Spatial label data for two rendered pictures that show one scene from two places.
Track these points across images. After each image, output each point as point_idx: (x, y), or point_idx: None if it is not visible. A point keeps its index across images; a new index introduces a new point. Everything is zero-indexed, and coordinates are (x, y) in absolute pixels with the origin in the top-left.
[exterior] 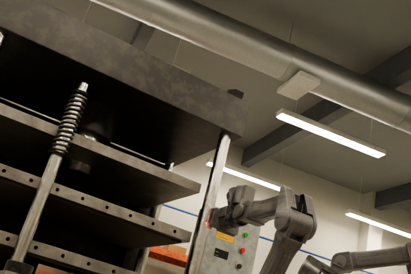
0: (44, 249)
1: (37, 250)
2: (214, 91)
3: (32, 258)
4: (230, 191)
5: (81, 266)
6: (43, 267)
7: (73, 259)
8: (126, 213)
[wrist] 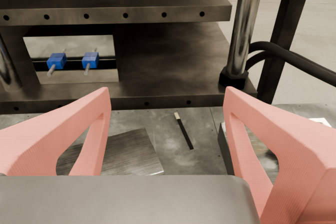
0: (17, 16)
1: (10, 20)
2: None
3: None
4: None
5: (79, 22)
6: (31, 39)
7: (62, 16)
8: None
